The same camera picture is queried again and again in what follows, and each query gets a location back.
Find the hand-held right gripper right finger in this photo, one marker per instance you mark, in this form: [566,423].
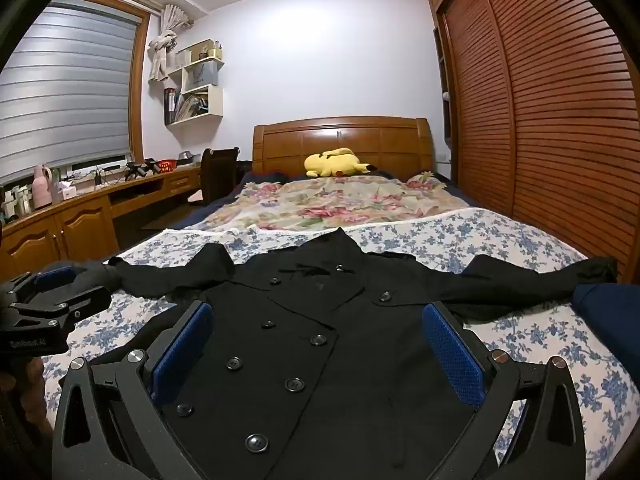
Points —
[452,355]

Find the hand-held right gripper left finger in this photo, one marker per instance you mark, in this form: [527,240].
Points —
[182,350]

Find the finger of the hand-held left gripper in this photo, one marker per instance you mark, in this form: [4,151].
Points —
[60,307]
[55,278]

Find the black buttoned coat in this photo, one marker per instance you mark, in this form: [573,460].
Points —
[310,360]

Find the person's left hand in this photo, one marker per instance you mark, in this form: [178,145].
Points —
[37,390]

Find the wooden desk with cabinets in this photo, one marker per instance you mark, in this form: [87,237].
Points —
[80,225]

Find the group of white bottles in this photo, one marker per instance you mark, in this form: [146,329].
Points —
[15,205]

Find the white tissue box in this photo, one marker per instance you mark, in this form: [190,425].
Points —
[66,193]

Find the pink thermos jug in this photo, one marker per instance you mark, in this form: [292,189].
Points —
[44,190]

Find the blue floral bedsheet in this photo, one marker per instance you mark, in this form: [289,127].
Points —
[525,240]

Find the black stand device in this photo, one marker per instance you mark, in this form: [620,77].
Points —
[141,169]

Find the red basket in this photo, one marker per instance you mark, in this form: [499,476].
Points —
[167,166]

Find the navy blue folded cloth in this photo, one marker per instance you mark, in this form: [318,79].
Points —
[610,320]

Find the grey box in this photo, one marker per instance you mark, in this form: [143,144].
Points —
[186,158]

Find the dark wooden chair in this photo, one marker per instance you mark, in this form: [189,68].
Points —
[217,175]

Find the grey window blind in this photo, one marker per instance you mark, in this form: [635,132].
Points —
[65,85]

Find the pink floral blanket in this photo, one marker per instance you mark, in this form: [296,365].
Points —
[325,200]

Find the row of binders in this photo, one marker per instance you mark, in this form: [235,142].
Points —
[171,106]

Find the yellow plush toy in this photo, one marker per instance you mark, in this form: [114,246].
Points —
[330,162]

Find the wooden louvered wardrobe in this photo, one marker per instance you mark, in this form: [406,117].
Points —
[550,135]

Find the wooden headboard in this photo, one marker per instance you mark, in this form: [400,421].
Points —
[350,135]

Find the tied beige curtain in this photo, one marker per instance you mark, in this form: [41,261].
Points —
[162,55]

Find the grey paper bag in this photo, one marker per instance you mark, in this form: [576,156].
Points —
[200,76]

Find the wooden window frame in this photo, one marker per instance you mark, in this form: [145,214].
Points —
[136,85]

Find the white wall shelf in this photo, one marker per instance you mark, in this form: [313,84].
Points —
[216,105]

